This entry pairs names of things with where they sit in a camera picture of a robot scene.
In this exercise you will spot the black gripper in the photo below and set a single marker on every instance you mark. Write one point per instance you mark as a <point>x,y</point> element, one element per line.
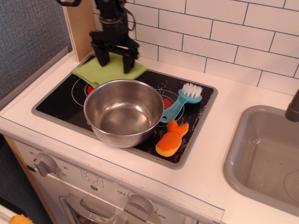
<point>114,38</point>

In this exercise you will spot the grey left timer knob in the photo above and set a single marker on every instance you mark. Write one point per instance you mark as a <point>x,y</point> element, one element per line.
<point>44,164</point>

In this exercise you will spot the grey right oven knob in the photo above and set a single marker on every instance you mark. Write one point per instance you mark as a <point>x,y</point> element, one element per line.
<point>139,207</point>

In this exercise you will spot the stainless steel bowl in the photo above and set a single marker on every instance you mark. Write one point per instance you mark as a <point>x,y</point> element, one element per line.
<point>123,113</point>

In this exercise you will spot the orange plush fish toy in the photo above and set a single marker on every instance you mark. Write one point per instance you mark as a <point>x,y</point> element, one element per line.
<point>172,139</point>

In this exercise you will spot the blue dish brush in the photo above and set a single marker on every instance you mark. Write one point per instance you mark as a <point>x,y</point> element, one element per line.
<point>190,93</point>

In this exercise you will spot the black toy stovetop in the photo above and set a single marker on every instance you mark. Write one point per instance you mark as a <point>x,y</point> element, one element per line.
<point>64,105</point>

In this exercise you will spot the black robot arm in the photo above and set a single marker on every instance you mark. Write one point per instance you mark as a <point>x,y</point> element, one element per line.
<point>110,9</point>

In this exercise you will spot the grey plastic sink basin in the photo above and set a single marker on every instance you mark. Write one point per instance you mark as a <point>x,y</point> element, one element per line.
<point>263,159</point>

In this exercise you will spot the orange object bottom left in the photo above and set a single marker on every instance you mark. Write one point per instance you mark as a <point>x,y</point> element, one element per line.
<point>20,219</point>

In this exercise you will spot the wooden side post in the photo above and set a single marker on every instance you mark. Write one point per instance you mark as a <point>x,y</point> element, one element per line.
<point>80,22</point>

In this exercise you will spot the oven door handle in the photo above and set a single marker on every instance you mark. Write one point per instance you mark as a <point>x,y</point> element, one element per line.
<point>96,207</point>

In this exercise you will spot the grey faucet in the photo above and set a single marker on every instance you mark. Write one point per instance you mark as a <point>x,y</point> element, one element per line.
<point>292,111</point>

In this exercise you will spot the green cloth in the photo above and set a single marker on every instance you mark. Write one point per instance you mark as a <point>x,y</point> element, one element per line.
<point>94,74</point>

